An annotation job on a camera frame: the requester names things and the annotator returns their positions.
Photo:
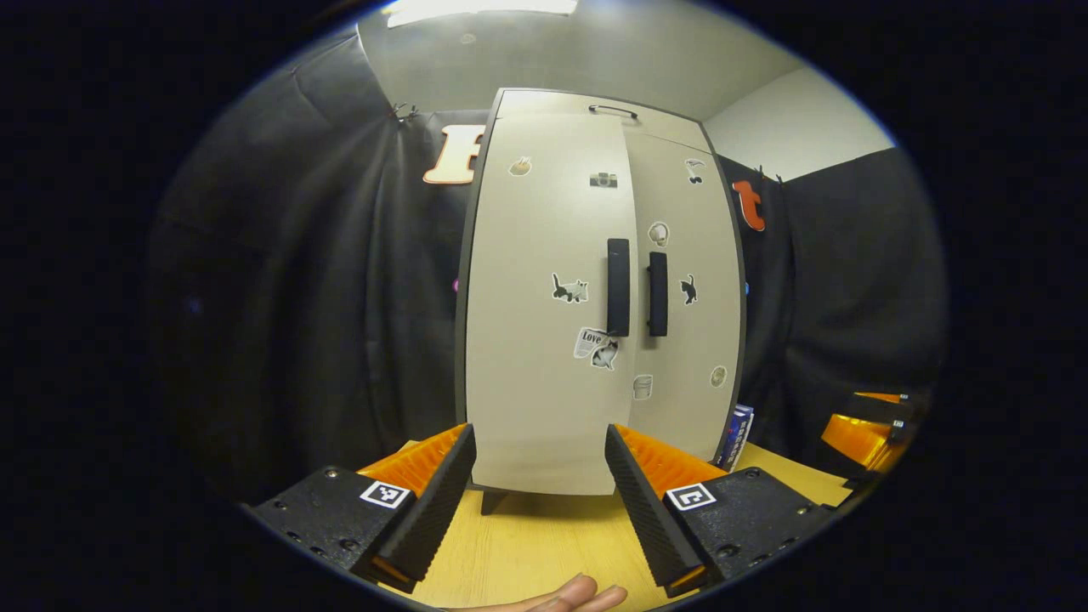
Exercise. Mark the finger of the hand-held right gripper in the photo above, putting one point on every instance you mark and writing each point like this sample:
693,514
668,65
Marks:
858,438
897,404

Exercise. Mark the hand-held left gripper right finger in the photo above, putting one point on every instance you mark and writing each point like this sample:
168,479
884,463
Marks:
642,501

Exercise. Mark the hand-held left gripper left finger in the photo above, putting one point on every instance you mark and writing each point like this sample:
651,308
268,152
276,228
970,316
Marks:
442,501

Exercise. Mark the white cabinet door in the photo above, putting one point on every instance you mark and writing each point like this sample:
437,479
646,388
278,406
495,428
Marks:
688,399
535,408

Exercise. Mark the white shoe cabinet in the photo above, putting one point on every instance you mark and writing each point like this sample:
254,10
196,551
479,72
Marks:
552,106

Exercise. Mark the dark blue box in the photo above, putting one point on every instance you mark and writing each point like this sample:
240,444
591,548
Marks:
738,438

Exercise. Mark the black backdrop cloth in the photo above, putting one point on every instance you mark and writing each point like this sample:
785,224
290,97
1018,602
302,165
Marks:
280,297

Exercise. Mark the metal backdrop clip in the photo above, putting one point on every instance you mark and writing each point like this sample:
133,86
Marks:
405,111

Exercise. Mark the ceiling light panel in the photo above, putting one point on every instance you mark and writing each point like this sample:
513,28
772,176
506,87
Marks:
480,10

